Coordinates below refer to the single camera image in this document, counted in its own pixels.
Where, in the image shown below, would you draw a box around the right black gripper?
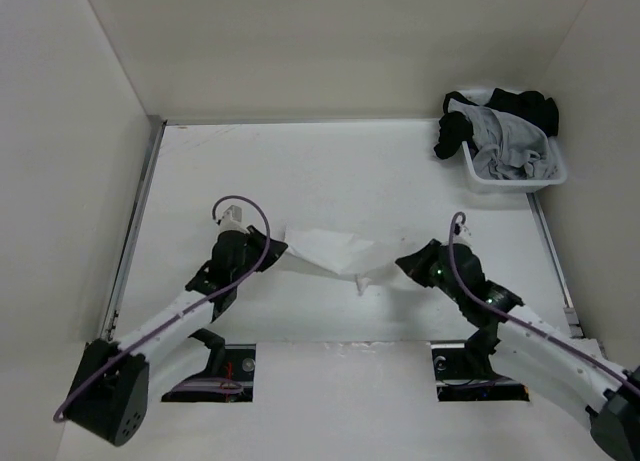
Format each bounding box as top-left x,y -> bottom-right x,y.
395,238 -> 465,304

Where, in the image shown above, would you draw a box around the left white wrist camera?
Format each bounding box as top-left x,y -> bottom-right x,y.
217,205 -> 247,235

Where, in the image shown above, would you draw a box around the white plastic basket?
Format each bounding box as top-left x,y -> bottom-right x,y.
447,90 -> 568,193

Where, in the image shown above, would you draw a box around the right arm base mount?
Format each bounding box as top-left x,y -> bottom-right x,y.
431,329 -> 530,402

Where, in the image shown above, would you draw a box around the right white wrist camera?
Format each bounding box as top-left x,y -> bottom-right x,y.
454,222 -> 473,247

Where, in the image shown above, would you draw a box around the white tank top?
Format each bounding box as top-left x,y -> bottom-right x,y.
284,227 -> 401,296

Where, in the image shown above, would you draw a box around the grey tank top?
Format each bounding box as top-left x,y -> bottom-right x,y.
456,105 -> 557,181

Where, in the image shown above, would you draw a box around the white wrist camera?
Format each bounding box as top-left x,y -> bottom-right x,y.
454,222 -> 473,247
217,205 -> 247,235

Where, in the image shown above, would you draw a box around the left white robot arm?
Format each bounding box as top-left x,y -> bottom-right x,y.
54,226 -> 288,446

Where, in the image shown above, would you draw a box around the black tank top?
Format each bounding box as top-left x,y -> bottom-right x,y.
434,88 -> 559,160

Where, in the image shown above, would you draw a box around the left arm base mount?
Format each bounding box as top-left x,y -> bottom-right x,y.
161,329 -> 257,403

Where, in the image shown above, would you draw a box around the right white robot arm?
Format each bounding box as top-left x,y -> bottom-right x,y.
395,240 -> 639,460

